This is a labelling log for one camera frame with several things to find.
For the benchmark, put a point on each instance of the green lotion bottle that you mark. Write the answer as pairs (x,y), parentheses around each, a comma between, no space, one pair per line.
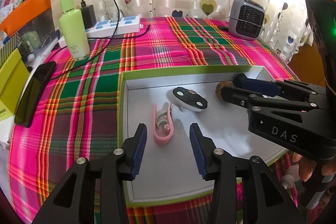
(72,26)

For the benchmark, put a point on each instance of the white mushroom-shaped hook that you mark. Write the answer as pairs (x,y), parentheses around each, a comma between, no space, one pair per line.
(290,177)

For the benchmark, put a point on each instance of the black rectangular device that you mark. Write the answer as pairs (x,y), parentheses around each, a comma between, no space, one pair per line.
(238,80)

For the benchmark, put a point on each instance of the grey mini heater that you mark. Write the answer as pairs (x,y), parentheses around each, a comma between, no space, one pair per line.
(246,19)

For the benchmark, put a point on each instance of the orange storage bin lid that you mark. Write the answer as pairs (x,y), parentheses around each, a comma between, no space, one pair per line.
(23,14)

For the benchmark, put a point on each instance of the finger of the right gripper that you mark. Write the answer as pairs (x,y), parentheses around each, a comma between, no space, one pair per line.
(287,89)
(245,99)

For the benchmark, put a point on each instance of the pink clip holder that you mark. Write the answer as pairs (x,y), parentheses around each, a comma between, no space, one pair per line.
(163,126)

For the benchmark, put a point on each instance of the black smartphone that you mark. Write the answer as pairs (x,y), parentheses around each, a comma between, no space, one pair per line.
(32,94)

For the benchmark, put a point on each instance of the chevron patterned box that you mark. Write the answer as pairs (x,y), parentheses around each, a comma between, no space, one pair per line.
(11,44)

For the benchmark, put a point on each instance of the person's right hand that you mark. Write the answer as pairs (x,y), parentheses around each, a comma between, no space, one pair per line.
(306,167)

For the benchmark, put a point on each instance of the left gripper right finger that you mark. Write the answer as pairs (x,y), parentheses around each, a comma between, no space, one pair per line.
(264,198)

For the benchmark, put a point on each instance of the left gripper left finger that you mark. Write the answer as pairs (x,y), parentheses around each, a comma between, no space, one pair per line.
(73,199)

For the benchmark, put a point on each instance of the brown walnut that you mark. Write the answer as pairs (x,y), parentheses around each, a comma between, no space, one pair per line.
(224,90)

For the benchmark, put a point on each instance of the yellow-green shoe box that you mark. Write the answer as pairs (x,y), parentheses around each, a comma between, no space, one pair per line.
(14,76)

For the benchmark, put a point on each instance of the plaid tablecloth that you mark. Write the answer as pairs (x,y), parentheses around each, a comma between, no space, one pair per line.
(77,113)

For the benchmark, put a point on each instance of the round white disc device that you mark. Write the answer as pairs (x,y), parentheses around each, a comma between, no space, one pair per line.
(189,99)

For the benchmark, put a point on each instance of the black charger adapter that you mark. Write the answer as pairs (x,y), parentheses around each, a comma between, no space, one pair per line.
(89,17)

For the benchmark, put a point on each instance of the white blue power strip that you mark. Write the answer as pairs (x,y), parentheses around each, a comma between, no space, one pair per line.
(106,28)

